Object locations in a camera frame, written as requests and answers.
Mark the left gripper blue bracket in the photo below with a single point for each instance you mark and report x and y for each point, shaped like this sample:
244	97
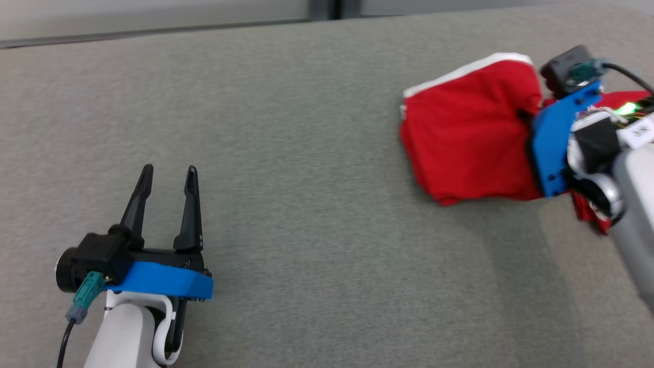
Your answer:
163	281

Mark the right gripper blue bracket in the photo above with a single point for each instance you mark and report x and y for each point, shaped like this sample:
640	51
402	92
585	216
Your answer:
552	143

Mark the red shorts white lining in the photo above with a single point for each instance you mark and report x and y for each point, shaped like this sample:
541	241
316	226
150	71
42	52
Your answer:
470	138

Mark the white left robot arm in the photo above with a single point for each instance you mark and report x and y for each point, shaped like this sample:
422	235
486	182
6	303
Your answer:
120	337

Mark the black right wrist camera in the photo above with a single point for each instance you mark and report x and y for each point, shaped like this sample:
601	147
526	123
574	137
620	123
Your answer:
564	71

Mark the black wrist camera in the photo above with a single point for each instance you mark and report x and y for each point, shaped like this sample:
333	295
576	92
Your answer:
564	71
97	260

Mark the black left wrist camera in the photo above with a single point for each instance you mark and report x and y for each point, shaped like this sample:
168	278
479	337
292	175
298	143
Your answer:
97	260

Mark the grey partition post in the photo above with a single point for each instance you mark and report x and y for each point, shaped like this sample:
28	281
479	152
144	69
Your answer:
350	7
321	7

